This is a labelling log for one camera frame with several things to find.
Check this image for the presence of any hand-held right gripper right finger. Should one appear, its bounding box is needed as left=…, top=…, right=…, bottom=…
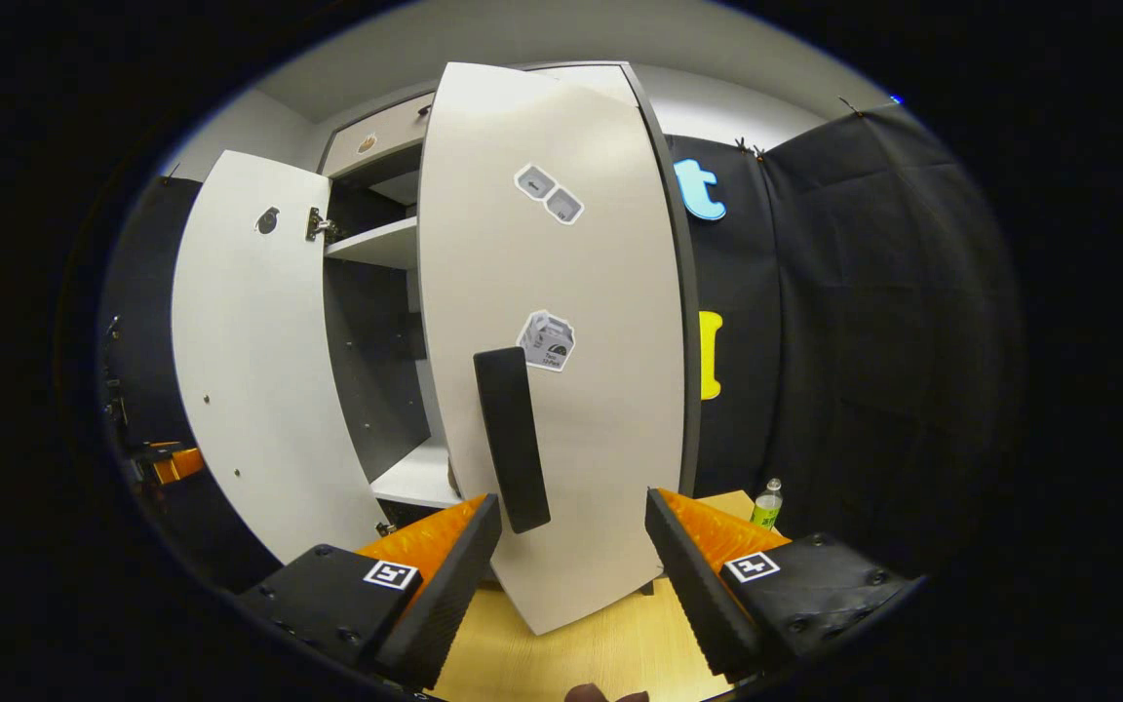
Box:
left=644, top=487, right=916, bottom=683

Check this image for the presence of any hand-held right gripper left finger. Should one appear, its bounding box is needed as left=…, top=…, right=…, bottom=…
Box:
left=235, top=492, right=504, bottom=691

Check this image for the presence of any white shoe cabinet door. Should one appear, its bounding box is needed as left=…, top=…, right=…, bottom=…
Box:
left=417, top=61, right=687, bottom=637
left=172, top=149, right=390, bottom=566

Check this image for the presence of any white shoe cabinet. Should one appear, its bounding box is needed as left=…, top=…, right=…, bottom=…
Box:
left=318, top=60, right=704, bottom=518

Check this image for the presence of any white cabinet drawer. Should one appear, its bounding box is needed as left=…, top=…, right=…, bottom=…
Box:
left=323, top=93, right=436, bottom=178

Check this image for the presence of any clear plastic bottle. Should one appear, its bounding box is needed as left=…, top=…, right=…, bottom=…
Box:
left=752, top=478, right=785, bottom=531

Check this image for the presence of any black door handle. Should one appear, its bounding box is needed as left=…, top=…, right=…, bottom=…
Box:
left=473, top=346, right=553, bottom=535

